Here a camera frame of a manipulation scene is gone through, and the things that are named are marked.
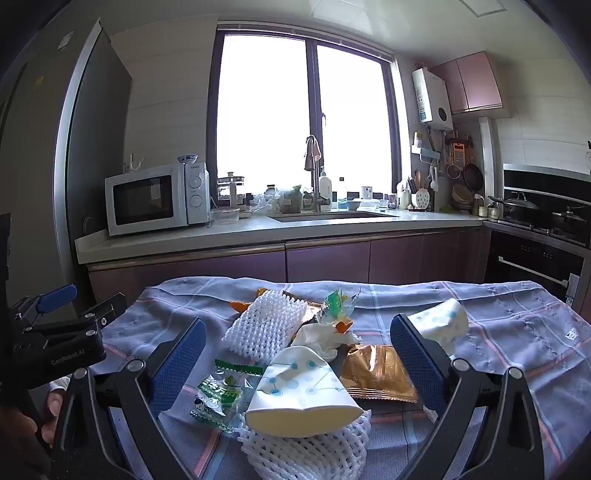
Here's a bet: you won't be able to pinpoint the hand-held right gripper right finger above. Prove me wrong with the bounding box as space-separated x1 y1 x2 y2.
389 313 546 480

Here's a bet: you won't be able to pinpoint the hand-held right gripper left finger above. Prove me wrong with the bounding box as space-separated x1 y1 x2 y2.
51 318 208 480

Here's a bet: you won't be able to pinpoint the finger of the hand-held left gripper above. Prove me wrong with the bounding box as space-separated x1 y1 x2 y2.
9 284 78 324
25 293 127 342

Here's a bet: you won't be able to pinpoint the large gold packet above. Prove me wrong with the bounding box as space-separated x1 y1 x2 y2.
339 344 419 403

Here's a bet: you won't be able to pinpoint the green snack wrapper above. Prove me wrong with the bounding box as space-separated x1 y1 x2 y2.
191 359 264 432

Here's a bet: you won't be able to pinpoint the blue dotted paper cup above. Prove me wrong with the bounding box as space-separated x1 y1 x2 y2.
409 298 469 356
244 345 363 438

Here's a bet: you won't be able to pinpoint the person's left hand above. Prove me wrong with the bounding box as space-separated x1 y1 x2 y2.
0 385 70 467

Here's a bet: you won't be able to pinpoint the white foam net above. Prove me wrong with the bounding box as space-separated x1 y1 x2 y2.
235 411 372 480
222 291 309 363

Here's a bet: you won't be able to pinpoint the clear green candy wrapper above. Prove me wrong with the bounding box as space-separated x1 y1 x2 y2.
318 288 361 326

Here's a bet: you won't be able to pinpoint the grey checked cloth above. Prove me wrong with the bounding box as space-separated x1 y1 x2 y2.
88 276 591 480

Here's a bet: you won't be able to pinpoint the white tissue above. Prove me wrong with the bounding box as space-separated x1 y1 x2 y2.
291 323 363 363

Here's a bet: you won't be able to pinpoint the white kitchen countertop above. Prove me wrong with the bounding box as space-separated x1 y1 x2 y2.
75 208 485 265

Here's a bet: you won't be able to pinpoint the white microwave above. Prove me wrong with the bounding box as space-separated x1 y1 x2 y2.
104 161 211 237

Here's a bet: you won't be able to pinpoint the purple base cabinets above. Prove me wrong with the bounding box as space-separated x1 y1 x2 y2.
88 226 492 305

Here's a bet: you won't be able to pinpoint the glass food container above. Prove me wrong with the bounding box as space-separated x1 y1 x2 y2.
210 208 242 226

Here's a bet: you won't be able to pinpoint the black integrated stove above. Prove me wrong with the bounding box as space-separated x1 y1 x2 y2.
484 162 591 308

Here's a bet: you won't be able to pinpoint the grey refrigerator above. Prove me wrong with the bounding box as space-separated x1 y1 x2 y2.
0 18 134 319

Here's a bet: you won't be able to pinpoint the kitchen sink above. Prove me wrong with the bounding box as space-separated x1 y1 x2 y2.
268 210 400 223

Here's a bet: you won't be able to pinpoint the glass kettle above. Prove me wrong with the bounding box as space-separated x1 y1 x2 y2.
217 172 245 208

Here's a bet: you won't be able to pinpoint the clear plastic bag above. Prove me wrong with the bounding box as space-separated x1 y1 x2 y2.
252 184 305 215

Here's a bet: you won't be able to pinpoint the pot with glass lid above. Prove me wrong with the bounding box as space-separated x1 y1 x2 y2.
487 191 540 227

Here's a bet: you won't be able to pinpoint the white soap bottle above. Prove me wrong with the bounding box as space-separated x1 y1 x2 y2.
318 171 334 210

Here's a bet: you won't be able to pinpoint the black hanging pan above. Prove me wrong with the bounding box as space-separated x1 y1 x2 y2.
463 161 485 193

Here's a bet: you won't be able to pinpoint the steel faucet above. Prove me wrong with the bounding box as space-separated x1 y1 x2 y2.
305 135 331 213

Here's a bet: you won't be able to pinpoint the black pot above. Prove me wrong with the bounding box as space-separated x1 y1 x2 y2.
549 206 591 236

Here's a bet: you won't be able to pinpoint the grey dish cloth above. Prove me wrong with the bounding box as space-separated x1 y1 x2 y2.
303 136 322 171

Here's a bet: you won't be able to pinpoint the kitchen window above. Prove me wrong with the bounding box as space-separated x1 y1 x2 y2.
208 30 409 197

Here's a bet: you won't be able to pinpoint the white water heater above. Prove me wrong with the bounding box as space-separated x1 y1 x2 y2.
412 67 454 132

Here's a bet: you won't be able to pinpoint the blue wall shelf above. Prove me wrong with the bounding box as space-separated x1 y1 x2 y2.
411 133 444 164

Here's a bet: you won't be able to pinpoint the pink wall cabinet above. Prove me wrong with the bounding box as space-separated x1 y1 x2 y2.
429 51 503 116

